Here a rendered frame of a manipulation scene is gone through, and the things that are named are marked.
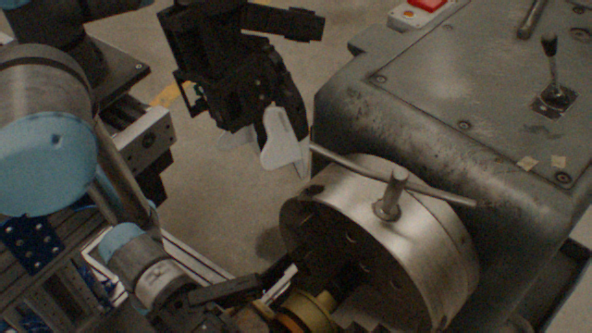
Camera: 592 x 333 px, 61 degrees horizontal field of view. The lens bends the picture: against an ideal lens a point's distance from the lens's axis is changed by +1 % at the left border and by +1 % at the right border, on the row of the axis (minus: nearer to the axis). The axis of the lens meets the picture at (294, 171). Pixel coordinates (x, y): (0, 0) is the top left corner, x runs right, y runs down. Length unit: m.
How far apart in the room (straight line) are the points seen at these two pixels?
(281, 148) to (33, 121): 0.25
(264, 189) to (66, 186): 1.74
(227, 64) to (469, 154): 0.43
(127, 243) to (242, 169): 1.59
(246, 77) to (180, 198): 1.87
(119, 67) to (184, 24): 0.66
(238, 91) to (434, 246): 0.38
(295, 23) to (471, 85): 0.45
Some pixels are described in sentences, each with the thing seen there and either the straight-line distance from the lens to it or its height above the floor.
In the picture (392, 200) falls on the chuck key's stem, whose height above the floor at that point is 1.27.
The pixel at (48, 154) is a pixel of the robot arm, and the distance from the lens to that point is 0.56.
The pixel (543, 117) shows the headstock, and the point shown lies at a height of 1.25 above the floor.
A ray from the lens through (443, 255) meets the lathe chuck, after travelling 0.72.
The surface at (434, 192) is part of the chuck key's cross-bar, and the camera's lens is 0.65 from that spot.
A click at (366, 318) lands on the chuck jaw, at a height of 1.11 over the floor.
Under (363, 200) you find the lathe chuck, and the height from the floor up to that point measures 1.24.
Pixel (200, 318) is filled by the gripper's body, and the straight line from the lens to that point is 0.74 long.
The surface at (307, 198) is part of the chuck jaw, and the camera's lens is 0.75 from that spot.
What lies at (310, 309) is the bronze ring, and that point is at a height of 1.12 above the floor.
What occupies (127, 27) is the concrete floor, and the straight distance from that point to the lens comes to 3.41.
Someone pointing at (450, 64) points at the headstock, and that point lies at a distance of 0.92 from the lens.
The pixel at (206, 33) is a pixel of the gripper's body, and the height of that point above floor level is 1.55.
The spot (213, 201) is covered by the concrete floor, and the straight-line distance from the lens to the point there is 2.27.
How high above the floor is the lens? 1.79
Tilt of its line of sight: 50 degrees down
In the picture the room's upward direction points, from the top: straight up
